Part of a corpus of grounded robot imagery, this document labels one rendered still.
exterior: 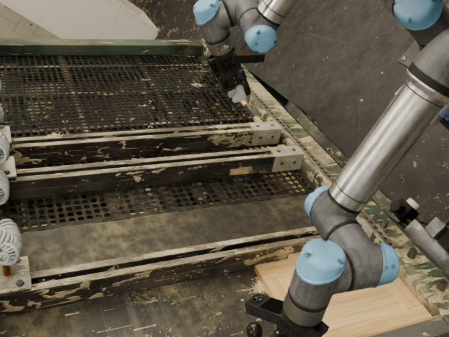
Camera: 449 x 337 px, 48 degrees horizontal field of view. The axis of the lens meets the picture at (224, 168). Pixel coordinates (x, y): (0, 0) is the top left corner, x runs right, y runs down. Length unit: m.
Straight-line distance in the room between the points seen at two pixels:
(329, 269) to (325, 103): 2.47
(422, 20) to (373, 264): 0.77
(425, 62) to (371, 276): 0.37
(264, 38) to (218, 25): 0.17
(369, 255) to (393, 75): 2.24
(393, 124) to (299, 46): 2.81
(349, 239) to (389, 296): 0.61
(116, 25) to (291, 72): 2.15
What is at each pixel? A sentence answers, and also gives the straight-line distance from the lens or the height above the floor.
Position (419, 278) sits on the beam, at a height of 0.88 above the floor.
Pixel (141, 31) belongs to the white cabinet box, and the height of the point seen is 0.17.
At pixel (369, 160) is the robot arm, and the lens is 0.94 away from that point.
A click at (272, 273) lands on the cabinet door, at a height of 1.20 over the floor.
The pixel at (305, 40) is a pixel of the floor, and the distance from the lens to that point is 3.69.
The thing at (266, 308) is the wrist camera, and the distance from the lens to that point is 1.03.
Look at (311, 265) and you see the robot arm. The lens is 0.86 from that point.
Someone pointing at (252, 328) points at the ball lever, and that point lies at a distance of 1.15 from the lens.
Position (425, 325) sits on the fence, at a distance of 1.49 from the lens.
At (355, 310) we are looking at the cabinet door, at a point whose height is 1.06.
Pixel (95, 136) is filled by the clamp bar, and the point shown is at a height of 1.53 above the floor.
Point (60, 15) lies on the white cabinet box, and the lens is 5.06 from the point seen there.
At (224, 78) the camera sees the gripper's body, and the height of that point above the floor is 1.46.
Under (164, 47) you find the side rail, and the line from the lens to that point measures 2.70.
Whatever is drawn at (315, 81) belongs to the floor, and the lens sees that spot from 3.42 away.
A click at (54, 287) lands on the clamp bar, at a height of 1.72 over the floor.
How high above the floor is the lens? 2.31
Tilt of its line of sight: 40 degrees down
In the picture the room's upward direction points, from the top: 62 degrees counter-clockwise
